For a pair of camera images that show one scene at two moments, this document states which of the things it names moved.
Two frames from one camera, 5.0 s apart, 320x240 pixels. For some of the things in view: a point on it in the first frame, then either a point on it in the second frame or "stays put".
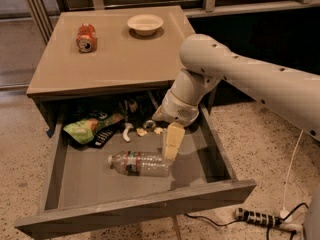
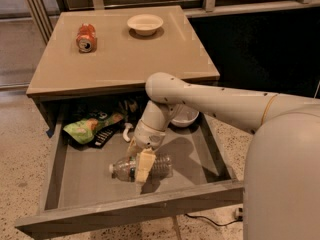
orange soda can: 86,41 stays put
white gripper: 174,110 → 149,136
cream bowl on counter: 145,24 stays put
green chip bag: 83,131 stays put
